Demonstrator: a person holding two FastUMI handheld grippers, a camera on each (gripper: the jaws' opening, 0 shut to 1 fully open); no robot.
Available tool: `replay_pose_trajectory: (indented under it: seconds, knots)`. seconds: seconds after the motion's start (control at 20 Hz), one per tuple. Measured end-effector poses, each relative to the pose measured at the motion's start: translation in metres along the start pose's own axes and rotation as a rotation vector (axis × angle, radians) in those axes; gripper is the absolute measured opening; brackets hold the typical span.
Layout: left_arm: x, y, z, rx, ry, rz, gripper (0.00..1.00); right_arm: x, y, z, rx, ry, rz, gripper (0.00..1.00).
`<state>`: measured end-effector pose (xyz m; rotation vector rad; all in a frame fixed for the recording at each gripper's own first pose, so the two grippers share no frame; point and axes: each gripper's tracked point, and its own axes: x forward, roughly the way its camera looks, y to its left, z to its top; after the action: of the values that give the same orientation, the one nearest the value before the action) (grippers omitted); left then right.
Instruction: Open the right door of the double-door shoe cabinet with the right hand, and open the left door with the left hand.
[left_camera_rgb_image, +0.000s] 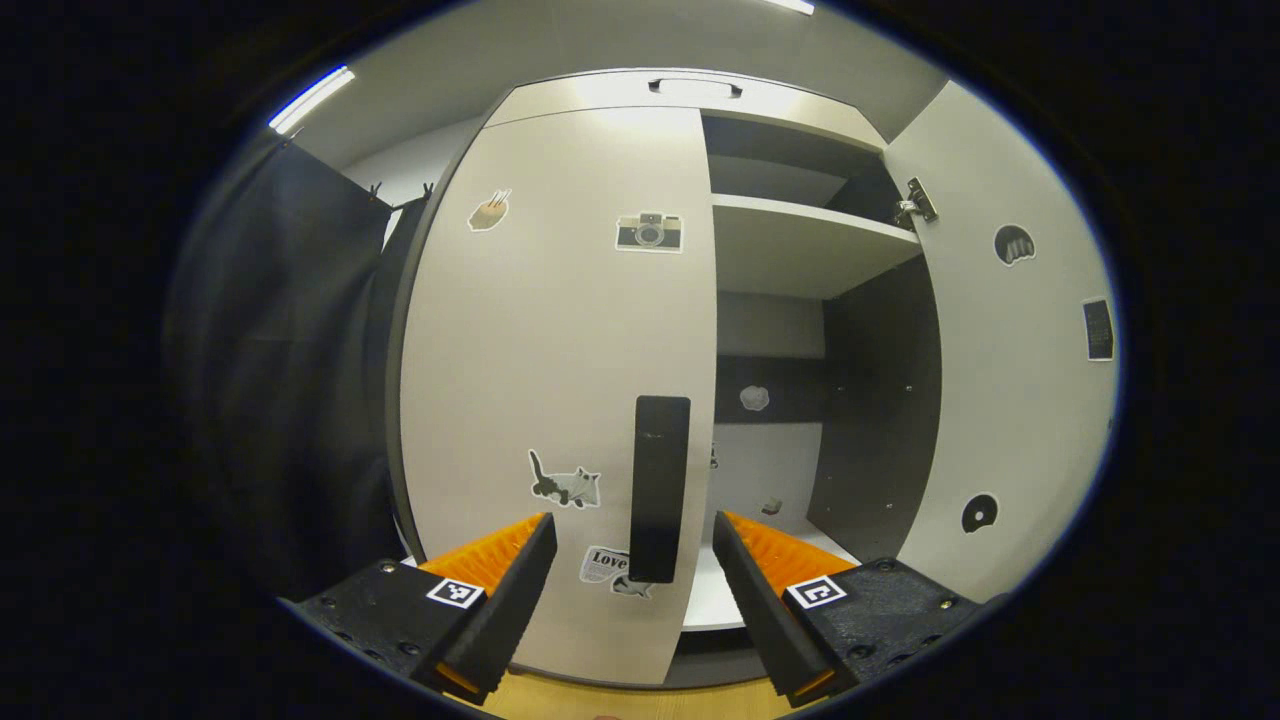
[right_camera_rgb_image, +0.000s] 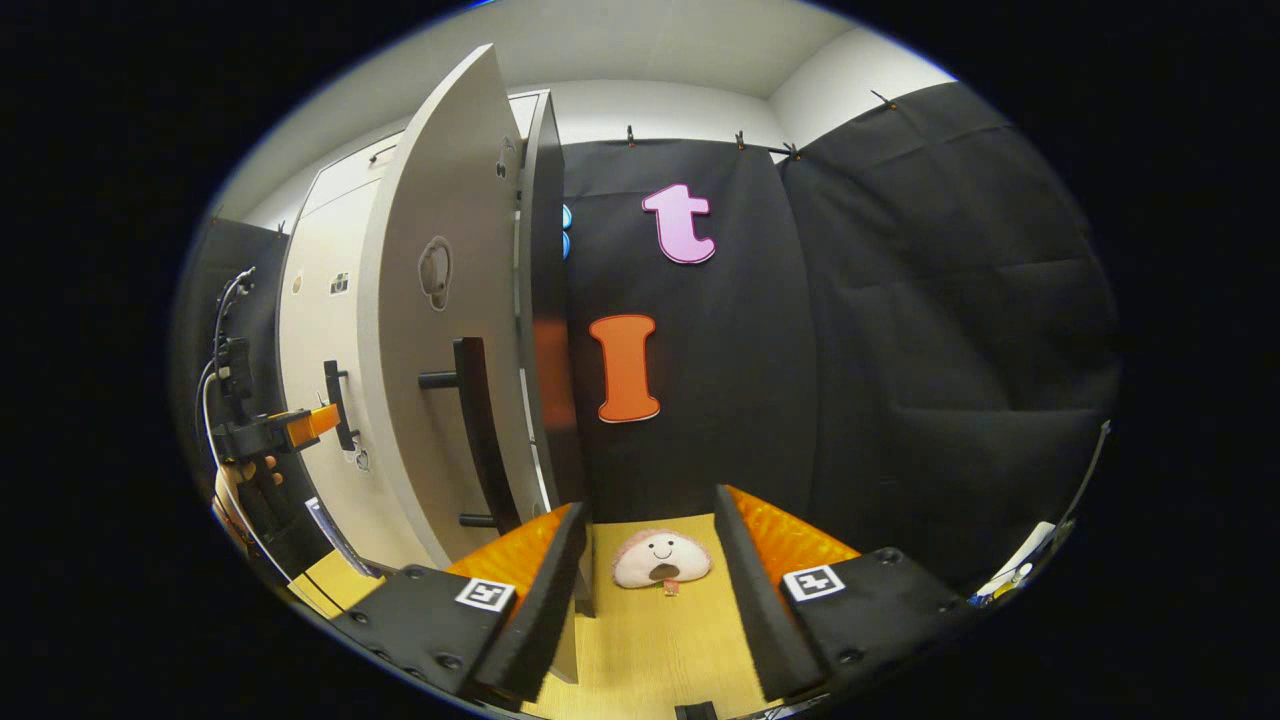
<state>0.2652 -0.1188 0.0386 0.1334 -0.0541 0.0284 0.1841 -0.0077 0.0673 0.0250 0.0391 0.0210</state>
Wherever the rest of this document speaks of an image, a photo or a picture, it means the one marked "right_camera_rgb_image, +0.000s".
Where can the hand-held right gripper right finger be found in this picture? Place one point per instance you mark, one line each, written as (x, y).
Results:
(755, 610)

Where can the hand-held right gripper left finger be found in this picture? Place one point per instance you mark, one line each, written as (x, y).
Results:
(545, 610)

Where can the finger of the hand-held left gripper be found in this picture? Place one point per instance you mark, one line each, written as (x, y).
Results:
(305, 425)

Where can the beige cabinet door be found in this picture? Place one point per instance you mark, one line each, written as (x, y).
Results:
(400, 400)
(320, 330)

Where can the beige double-door shoe cabinet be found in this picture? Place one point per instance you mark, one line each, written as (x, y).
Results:
(548, 200)

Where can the pink smiling plush toy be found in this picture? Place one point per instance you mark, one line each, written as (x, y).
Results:
(660, 560)

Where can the navy book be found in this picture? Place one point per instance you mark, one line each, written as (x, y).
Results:
(335, 535)

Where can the white box with coloured items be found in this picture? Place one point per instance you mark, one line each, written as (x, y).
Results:
(1020, 560)

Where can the black backdrop cloth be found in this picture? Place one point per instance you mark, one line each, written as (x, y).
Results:
(900, 350)

